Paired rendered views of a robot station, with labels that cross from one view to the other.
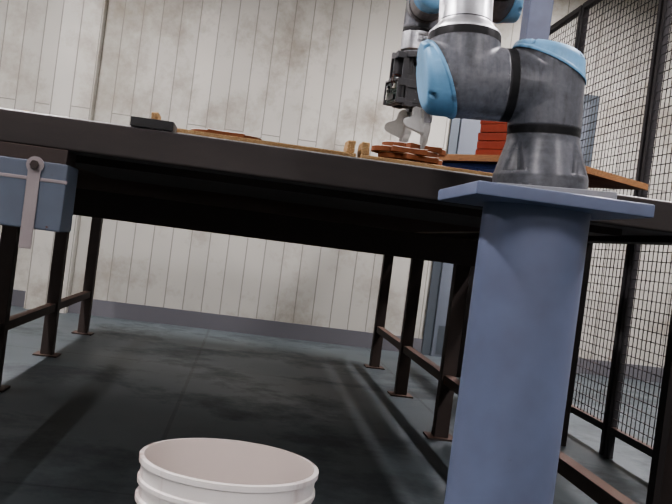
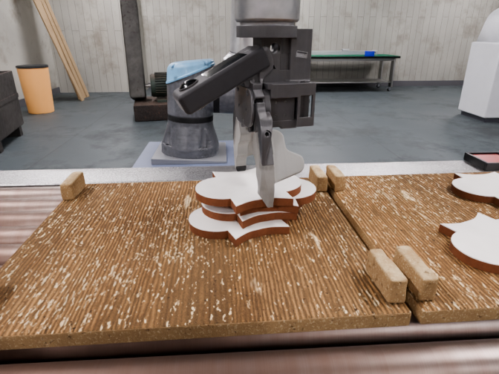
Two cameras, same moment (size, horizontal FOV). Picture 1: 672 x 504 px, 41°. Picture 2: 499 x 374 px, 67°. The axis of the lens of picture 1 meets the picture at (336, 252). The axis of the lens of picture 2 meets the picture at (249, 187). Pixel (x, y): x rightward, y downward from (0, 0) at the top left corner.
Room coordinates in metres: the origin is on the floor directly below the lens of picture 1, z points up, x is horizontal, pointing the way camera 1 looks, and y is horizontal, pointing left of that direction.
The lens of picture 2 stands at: (2.40, -0.12, 1.17)
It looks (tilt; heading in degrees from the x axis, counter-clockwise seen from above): 22 degrees down; 182
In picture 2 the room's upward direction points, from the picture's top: straight up
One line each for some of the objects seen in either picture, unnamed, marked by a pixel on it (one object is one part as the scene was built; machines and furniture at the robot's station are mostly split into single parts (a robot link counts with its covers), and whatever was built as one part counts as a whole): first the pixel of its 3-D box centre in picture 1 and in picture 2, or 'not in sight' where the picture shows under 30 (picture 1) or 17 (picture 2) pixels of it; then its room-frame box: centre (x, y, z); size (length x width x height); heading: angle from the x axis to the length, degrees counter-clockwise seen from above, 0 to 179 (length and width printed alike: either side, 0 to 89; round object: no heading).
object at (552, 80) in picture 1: (542, 85); (193, 86); (1.44, -0.29, 1.05); 0.13 x 0.12 x 0.14; 94
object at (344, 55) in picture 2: not in sight; (338, 70); (-6.23, 1.57, 0.42); 2.35 x 0.93 x 0.85; 96
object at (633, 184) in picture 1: (525, 171); not in sight; (2.59, -0.51, 1.03); 0.50 x 0.50 x 0.02; 44
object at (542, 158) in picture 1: (541, 159); (190, 132); (1.44, -0.31, 0.93); 0.15 x 0.15 x 0.10
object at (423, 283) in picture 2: not in sight; (413, 271); (2.08, 0.03, 0.95); 0.06 x 0.02 x 0.03; 7
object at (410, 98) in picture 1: (410, 82); (271, 79); (1.92, -0.11, 1.12); 0.09 x 0.08 x 0.12; 110
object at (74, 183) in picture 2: not in sight; (73, 185); (1.87, -0.42, 0.95); 0.06 x 0.02 x 0.03; 6
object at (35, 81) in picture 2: not in sight; (36, 89); (-3.55, -3.64, 0.36); 0.45 x 0.45 x 0.71
